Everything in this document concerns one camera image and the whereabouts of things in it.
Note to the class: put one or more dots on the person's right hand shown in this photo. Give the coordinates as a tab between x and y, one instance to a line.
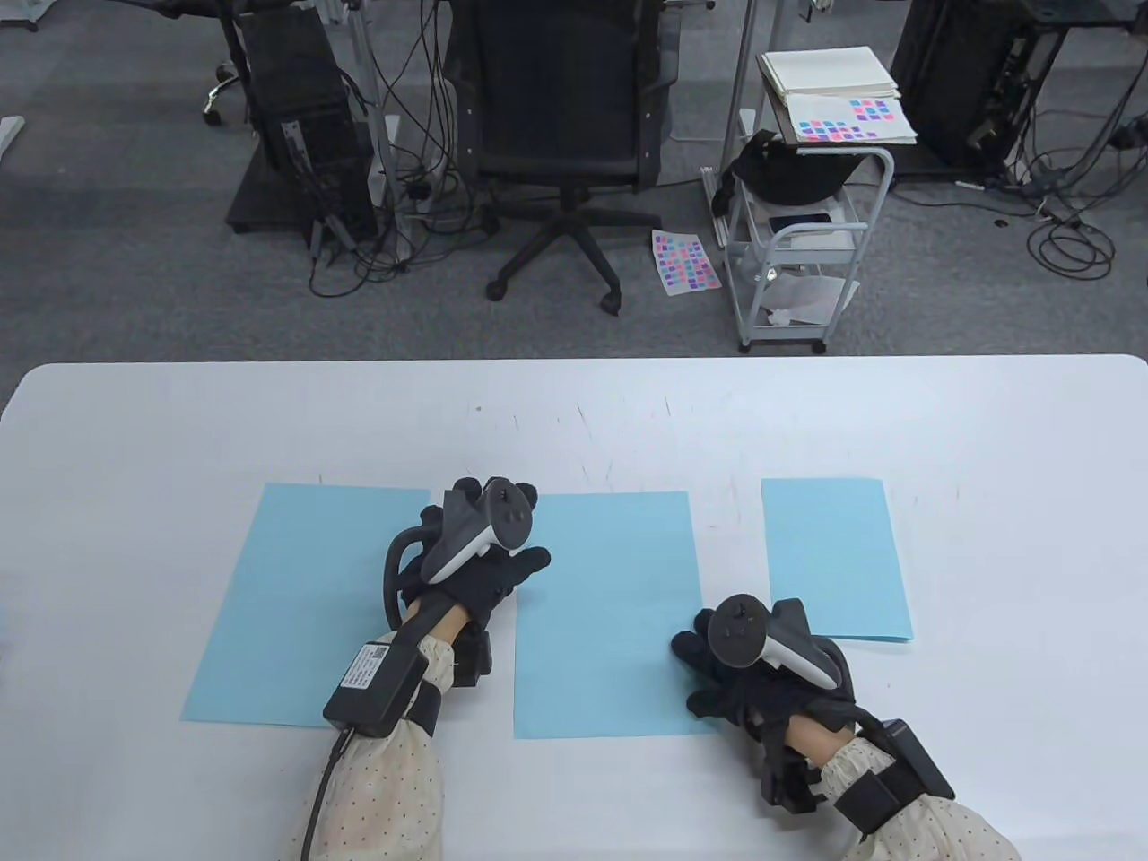
749	695

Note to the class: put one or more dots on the person's left hand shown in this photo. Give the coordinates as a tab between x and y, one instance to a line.
475	587

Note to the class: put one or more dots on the person's right thumb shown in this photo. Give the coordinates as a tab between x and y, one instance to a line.
706	700

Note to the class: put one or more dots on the person's left thumb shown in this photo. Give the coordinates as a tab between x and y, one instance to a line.
527	560

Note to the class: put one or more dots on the person's right forearm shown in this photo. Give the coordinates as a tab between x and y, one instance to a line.
906	812

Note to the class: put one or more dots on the person's left forearm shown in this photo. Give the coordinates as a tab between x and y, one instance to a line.
386	780

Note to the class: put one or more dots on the grey black glove-mounted controller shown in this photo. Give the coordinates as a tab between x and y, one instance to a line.
762	639
480	531

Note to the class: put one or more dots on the large light blue paper sheet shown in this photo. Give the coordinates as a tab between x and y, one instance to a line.
610	619
296	601

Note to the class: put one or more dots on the small light blue paper sheet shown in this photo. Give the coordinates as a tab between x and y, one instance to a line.
834	556

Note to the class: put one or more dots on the black wrist sensor box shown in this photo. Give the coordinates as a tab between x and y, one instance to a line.
377	686
910	758

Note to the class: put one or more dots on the white sheet with coloured stickers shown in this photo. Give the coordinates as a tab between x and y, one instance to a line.
686	260
852	121

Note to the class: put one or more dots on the crumpled white paper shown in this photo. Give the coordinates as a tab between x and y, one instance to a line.
803	300

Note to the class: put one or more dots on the white metal trolley cart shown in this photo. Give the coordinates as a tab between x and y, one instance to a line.
807	251

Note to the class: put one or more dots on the black office chair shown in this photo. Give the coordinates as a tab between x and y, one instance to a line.
560	134

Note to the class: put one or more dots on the black tablet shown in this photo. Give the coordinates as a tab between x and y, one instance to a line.
801	221

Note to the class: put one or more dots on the black bag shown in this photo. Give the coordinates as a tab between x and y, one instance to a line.
785	170

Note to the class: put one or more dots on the white metal desk leg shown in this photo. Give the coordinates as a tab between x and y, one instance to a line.
744	67
369	99

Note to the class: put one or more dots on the black computer tower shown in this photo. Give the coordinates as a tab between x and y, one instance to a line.
305	126
964	81

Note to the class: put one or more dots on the chrome chair wheel base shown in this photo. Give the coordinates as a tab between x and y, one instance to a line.
221	90

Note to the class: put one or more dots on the white notebook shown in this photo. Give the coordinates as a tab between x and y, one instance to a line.
830	72

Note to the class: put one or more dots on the white desk foot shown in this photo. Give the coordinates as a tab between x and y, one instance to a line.
9	133

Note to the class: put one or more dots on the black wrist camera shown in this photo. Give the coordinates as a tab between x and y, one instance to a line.
473	659
789	778

